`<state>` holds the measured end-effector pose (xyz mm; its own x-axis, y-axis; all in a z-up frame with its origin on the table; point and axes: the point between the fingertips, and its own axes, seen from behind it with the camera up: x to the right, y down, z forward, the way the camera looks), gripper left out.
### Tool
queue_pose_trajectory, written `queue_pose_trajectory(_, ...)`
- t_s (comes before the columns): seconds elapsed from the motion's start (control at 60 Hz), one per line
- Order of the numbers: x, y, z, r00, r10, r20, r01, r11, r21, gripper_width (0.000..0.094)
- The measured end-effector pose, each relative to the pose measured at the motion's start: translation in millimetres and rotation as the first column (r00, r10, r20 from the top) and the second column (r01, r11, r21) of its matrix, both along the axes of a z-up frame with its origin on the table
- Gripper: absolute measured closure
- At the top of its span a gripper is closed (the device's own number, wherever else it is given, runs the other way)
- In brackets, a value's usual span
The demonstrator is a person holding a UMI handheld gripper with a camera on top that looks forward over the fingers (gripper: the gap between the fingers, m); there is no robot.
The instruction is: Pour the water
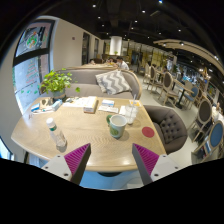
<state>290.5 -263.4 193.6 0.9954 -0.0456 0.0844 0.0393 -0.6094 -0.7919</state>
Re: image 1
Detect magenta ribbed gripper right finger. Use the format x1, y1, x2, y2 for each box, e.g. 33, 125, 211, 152
132, 143, 159, 185

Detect clear plastic water bottle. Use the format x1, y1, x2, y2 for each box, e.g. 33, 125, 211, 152
46, 118, 67, 147

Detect grey oval-back wooden chair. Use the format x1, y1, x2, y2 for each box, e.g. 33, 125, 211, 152
187, 99, 212, 141

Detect green potted plant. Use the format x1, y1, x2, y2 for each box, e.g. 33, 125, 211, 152
40, 68, 73, 100

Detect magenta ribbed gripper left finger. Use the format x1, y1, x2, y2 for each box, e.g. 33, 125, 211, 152
64, 143, 91, 185

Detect clear plastic cup with straw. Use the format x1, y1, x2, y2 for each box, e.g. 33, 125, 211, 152
125, 99, 138, 125

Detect grey curved sofa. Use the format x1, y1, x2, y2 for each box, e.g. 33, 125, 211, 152
65, 66, 142, 99

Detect blue white packet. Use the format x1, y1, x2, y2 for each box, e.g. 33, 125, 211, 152
30, 99, 64, 114

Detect white round pillar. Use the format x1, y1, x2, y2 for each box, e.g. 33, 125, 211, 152
110, 36, 122, 55

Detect white tissue box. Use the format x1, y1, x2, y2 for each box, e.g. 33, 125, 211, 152
83, 96, 97, 113

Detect grey tufted armchair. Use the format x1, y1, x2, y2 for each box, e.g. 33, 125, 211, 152
144, 105, 187, 154

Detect blue cushioned wooden chair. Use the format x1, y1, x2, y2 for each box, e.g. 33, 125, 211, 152
191, 120, 224, 164

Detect white blue small box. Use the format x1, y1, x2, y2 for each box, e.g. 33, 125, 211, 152
102, 99, 114, 107

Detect red round coaster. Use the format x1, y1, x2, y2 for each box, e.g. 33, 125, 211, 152
142, 127, 154, 138

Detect grey white chevron pillow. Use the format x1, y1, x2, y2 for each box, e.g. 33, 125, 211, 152
96, 70, 131, 95

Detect seated person in white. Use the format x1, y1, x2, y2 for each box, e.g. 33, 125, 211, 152
117, 56, 129, 70

